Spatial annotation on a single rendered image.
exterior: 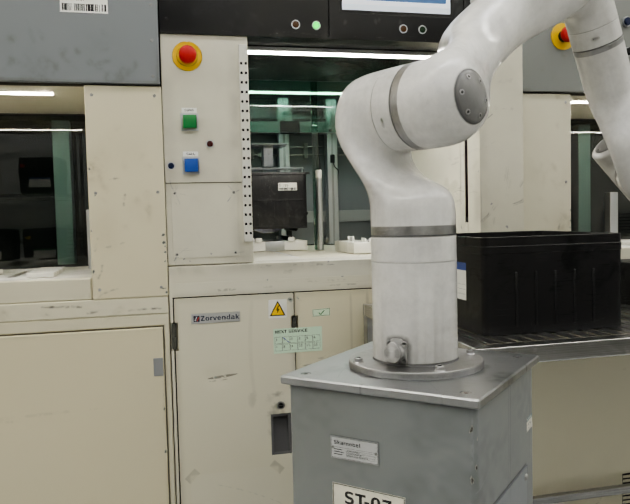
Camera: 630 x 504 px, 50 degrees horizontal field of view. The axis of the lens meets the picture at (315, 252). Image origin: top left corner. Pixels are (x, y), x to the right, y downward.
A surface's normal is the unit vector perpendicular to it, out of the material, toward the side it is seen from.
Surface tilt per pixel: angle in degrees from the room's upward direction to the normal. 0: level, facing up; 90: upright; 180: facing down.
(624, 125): 71
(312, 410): 90
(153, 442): 90
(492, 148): 90
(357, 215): 90
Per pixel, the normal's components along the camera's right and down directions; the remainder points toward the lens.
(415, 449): -0.53, 0.06
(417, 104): -0.68, 0.18
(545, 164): 0.23, 0.04
